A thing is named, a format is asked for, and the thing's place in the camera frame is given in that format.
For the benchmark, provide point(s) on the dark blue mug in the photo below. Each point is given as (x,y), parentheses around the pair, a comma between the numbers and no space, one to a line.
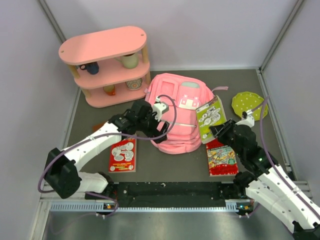
(92,67)

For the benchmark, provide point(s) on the green polka dot plate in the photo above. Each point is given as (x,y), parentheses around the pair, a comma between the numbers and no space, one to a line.
(245,101)

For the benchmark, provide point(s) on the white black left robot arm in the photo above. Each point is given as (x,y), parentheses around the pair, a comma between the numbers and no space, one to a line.
(63,171)

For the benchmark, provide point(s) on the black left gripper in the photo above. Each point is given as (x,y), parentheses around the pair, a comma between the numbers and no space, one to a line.
(154,132)

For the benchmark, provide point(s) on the red colourful comic book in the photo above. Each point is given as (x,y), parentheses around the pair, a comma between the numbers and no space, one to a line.
(221,159)

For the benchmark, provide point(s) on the green cover paperback book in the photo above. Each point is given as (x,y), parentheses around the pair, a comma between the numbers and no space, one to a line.
(210,114)

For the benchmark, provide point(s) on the pink student backpack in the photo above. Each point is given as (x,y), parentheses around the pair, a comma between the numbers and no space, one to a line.
(188,94)

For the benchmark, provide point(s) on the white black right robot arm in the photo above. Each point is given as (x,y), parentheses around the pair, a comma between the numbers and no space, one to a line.
(266,182)

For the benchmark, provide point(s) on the pale green mug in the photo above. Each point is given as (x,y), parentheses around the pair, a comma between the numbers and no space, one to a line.
(129,61)

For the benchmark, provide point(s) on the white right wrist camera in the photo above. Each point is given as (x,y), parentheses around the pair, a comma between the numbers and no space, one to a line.
(247,119)

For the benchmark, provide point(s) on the patterned ceramic bowl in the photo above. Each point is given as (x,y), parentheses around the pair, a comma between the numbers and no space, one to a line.
(134,84)

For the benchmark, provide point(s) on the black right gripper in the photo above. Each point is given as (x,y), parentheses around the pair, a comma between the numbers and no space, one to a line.
(220,130)

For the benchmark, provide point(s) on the pink three-tier wooden shelf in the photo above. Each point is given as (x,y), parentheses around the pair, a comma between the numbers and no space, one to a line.
(103,47)

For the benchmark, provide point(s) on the grey slotted cable duct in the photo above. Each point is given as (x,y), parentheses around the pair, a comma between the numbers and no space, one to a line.
(229,206)

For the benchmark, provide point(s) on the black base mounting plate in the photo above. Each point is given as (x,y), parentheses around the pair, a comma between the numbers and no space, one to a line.
(174,194)

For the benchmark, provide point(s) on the orange cup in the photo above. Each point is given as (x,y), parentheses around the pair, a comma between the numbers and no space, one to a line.
(110,90)

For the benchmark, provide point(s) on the brown leather wallet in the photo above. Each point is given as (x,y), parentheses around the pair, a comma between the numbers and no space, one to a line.
(97,127)

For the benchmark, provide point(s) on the red cover book left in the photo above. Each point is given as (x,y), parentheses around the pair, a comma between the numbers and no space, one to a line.
(123,156)

